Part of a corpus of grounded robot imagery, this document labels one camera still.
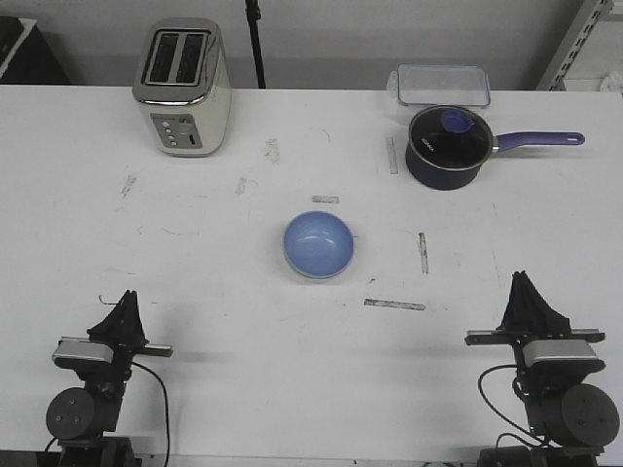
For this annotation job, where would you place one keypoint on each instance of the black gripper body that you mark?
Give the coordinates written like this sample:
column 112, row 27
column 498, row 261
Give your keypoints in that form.
column 112, row 378
column 549, row 375

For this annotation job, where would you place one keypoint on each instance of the white slotted shelf rack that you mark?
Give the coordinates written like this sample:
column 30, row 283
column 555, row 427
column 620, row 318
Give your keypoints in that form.
column 590, row 48

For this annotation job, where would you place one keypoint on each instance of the green bowl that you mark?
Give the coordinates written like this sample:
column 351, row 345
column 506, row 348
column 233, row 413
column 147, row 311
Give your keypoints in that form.
column 316, row 279

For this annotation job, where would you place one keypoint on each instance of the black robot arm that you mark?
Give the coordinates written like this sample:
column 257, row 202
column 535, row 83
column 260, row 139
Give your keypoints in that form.
column 569, row 420
column 83, row 419

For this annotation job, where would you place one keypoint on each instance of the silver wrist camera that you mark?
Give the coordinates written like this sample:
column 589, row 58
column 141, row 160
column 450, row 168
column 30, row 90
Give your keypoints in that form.
column 80, row 355
column 543, row 351

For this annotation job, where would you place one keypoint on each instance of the cream silver two-slot toaster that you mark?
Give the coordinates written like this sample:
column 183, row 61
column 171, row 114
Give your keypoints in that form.
column 182, row 86

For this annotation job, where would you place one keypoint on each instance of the glass pot lid blue knob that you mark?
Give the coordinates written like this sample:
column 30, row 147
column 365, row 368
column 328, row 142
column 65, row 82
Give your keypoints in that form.
column 450, row 137

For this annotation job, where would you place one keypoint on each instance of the clear plastic food container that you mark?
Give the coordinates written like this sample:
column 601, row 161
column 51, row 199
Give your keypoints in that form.
column 416, row 84

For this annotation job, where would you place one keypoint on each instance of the blue bowl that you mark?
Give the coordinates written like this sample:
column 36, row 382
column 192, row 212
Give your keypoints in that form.
column 318, row 244

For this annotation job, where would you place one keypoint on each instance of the black tripod pole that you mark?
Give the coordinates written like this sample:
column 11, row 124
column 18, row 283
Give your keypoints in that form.
column 253, row 15

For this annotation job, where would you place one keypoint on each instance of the dark blue saucepan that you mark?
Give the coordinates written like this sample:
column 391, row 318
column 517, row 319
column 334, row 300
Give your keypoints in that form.
column 446, row 180

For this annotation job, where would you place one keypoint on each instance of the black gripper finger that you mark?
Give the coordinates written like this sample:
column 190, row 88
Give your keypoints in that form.
column 544, row 320
column 513, row 319
column 113, row 327
column 136, row 333

